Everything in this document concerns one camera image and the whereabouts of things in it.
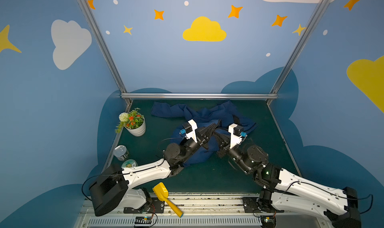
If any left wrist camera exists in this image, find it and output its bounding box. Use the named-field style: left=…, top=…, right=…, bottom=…
left=179, top=119, right=198, bottom=143

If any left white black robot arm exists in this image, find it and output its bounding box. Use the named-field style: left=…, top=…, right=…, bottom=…
left=89, top=123, right=218, bottom=217

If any front aluminium rail base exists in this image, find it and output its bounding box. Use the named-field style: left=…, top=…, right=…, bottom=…
left=74, top=193, right=331, bottom=228

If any aluminium frame post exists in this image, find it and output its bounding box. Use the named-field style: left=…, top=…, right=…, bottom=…
left=76, top=0, right=127, bottom=95
left=266, top=0, right=331, bottom=106

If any aluminium frame left post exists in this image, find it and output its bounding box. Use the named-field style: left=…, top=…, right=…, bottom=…
left=76, top=0, right=127, bottom=95

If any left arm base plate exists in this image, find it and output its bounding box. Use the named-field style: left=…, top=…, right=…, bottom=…
left=123, top=197, right=165, bottom=214

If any aluminium frame right post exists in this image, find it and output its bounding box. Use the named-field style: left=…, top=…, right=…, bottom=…
left=266, top=0, right=331, bottom=106

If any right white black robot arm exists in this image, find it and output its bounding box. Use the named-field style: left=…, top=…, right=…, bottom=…
left=213, top=130, right=362, bottom=228

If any potted flower plant white pot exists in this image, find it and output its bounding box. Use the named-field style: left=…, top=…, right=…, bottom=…
left=115, top=108, right=146, bottom=137

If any silver tin can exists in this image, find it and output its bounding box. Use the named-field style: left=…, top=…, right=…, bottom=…
left=113, top=145, right=129, bottom=161

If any circuit board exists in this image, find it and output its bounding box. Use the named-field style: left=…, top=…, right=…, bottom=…
left=134, top=217, right=153, bottom=228
left=260, top=216, right=277, bottom=228

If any navy blue zip jacket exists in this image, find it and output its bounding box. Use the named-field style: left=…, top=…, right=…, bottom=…
left=151, top=101, right=257, bottom=167

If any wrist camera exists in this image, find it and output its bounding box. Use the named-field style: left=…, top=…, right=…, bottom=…
left=228, top=123, right=247, bottom=149
left=179, top=119, right=198, bottom=143

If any yellow toy shovel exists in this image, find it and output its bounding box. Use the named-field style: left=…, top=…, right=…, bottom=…
left=153, top=183, right=184, bottom=218

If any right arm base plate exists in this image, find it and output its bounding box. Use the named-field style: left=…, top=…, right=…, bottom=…
left=242, top=197, right=285, bottom=213

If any right circuit board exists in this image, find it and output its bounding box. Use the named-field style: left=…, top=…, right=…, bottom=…
left=260, top=216, right=277, bottom=228

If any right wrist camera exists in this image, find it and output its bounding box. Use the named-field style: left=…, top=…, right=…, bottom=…
left=228, top=123, right=247, bottom=149

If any yellow green lidded jar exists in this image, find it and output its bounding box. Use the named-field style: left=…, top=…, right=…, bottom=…
left=121, top=159, right=138, bottom=168

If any left circuit board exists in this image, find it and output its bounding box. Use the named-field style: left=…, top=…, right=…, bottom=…
left=134, top=217, right=153, bottom=228

